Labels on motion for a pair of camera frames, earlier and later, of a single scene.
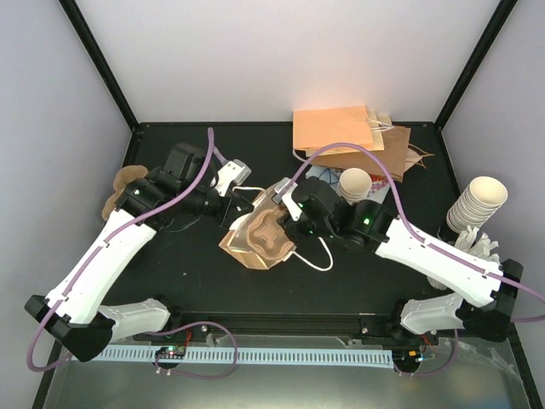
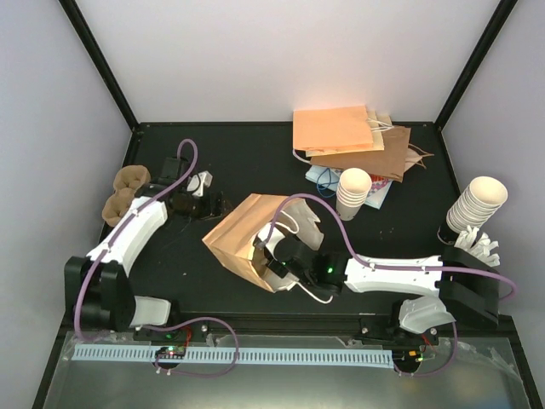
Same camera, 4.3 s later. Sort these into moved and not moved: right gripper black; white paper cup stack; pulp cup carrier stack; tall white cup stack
Moved: right gripper black
Not moved: tall white cup stack; pulp cup carrier stack; white paper cup stack
